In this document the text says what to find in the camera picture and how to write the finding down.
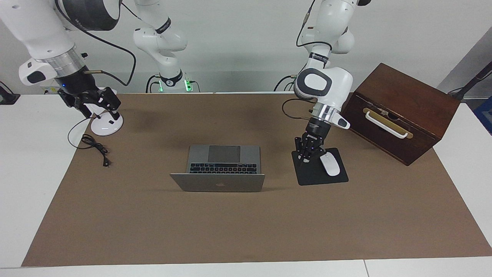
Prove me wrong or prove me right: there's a grey aluminium laptop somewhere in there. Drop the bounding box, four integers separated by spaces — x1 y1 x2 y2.
170 145 266 192

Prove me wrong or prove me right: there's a black stand pole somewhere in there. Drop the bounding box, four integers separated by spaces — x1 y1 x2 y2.
448 62 492 101

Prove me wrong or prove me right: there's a black clamp on table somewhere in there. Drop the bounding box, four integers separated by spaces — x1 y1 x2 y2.
0 81 20 105

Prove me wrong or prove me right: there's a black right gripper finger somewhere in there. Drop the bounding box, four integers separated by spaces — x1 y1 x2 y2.
98 87 121 120
63 96 93 119

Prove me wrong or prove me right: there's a dark wooden box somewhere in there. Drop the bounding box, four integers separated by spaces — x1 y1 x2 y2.
337 63 460 166

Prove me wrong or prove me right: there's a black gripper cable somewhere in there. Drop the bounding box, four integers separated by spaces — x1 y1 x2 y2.
282 0 333 120
56 0 137 87

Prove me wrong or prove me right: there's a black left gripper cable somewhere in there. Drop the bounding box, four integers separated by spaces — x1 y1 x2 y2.
282 0 333 120

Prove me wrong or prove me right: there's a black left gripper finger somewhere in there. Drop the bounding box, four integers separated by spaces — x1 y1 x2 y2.
295 135 308 166
304 143 327 164

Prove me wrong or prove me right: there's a blue object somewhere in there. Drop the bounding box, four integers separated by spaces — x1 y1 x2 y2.
474 96 492 135

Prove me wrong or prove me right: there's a white box handle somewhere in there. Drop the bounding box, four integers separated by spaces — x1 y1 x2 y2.
364 111 409 139

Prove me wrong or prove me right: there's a black lamp power cord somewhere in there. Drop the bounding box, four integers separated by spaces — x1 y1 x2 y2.
68 117 111 167

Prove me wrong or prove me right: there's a white computer mouse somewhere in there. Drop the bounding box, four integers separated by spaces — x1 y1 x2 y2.
320 152 341 177

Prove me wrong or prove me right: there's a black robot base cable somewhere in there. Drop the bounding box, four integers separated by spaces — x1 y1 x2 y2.
274 74 297 92

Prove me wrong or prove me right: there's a white desk lamp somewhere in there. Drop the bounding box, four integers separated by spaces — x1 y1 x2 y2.
91 87 124 136

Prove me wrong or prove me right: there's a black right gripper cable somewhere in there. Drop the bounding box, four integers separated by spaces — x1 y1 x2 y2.
56 0 137 87

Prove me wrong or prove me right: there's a black mouse pad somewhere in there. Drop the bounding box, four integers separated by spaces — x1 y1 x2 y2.
291 148 349 186

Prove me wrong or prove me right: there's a brown table mat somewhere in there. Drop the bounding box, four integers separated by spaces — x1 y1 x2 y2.
21 92 492 267

